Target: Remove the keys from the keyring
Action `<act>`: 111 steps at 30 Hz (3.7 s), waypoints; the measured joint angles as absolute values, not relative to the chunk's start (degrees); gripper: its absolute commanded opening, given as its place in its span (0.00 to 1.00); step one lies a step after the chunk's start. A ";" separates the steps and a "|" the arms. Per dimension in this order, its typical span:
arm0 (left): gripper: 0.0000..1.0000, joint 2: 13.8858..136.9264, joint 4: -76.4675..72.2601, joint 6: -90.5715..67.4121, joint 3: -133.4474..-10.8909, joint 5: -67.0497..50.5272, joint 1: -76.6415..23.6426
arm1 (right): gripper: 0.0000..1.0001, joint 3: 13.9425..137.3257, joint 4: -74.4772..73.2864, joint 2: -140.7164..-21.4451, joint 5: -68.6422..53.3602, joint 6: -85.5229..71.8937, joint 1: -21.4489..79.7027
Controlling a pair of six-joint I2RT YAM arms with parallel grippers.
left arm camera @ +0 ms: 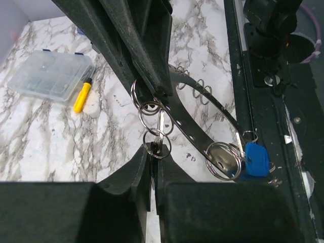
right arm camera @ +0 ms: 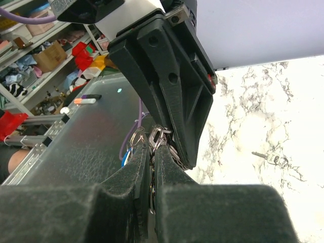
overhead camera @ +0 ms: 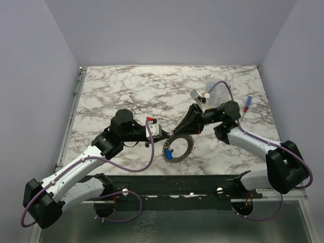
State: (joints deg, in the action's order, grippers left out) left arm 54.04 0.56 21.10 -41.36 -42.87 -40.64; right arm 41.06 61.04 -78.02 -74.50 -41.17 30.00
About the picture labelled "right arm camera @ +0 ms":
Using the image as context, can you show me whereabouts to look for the orange purple marker pen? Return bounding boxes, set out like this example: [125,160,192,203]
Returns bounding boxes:
[73,95,102,105]

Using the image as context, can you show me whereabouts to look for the keys with blue tag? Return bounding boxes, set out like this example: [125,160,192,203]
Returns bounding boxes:
[126,125,188,215]

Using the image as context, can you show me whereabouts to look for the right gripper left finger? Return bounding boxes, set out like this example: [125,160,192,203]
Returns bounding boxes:
[1,145,149,242]

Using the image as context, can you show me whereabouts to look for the blue plastic key tag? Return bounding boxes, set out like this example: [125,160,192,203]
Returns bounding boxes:
[121,147,133,167]

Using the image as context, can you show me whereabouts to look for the brown cardboard box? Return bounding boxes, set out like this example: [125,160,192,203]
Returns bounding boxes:
[33,40,67,73]

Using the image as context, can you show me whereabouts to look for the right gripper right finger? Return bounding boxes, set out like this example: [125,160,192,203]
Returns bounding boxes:
[155,152,298,242]

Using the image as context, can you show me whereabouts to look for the cluttered storage shelf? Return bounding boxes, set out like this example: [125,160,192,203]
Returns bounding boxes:
[1,1,108,116]

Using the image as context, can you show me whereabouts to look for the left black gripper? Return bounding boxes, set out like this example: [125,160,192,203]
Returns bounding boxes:
[108,1,218,169]

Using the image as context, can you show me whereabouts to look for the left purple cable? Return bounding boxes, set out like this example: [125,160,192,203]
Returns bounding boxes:
[0,6,150,163]

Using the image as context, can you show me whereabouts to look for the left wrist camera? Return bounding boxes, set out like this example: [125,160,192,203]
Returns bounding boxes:
[49,0,165,41]

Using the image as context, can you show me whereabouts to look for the loose silver key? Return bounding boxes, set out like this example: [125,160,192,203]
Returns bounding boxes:
[251,152,289,167]

